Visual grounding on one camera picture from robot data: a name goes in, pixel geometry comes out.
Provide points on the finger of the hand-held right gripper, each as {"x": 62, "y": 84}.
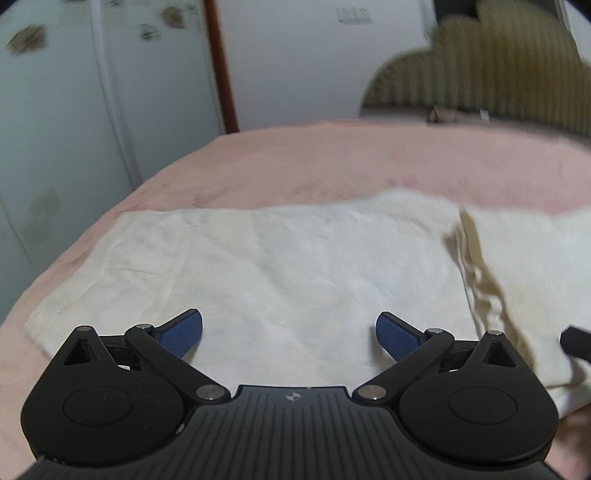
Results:
{"x": 576, "y": 342}

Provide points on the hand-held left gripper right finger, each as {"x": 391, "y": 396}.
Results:
{"x": 397, "y": 336}

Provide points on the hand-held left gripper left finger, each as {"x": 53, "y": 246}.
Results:
{"x": 182, "y": 333}

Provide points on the white pants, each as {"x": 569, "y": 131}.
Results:
{"x": 300, "y": 258}

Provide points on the pink blanket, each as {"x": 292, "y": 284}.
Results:
{"x": 323, "y": 157}

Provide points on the brown crumpled cloth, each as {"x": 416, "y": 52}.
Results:
{"x": 443, "y": 115}

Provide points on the green padded headboard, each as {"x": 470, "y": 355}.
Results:
{"x": 485, "y": 64}

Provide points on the brown wooden door frame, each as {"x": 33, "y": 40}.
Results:
{"x": 221, "y": 69}

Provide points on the white wall socket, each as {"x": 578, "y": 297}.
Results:
{"x": 354, "y": 14}

